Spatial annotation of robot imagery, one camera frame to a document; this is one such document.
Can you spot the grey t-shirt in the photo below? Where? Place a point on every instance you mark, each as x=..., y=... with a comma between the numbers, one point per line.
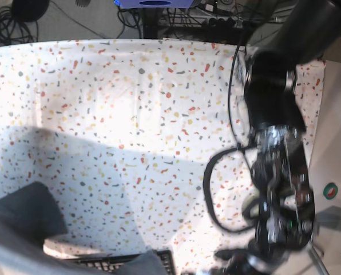
x=28, y=217

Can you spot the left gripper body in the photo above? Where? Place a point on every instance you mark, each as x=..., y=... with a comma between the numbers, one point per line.
x=286, y=217

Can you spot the terrazzo patterned tablecloth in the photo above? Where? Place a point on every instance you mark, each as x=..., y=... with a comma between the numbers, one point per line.
x=143, y=144

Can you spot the grey metal bar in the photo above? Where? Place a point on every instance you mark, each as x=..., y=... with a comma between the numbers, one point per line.
x=316, y=254

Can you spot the black power strip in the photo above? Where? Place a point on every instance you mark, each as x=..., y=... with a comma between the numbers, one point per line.
x=221, y=22

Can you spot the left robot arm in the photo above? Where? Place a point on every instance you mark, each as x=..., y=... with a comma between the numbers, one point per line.
x=271, y=72

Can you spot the green tape roll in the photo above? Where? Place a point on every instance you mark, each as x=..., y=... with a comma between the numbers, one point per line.
x=330, y=191

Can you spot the black keyboard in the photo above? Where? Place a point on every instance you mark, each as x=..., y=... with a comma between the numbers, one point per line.
x=110, y=264

